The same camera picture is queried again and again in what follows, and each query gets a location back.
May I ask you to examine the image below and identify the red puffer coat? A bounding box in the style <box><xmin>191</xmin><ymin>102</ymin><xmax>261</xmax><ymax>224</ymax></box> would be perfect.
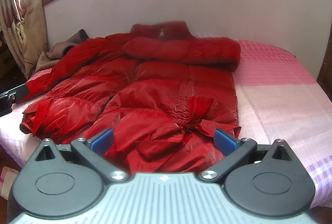
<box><xmin>20</xmin><ymin>22</ymin><xmax>241</xmax><ymax>173</ymax></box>

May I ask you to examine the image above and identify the pink checked bed sheet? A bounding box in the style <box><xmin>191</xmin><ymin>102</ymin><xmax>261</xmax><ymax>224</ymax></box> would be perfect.
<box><xmin>1</xmin><ymin>41</ymin><xmax>331</xmax><ymax>206</ymax></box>

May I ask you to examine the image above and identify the beige floral curtain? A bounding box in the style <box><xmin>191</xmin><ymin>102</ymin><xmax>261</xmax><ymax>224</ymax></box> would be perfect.
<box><xmin>1</xmin><ymin>0</ymin><xmax>48</xmax><ymax>79</ymax></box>

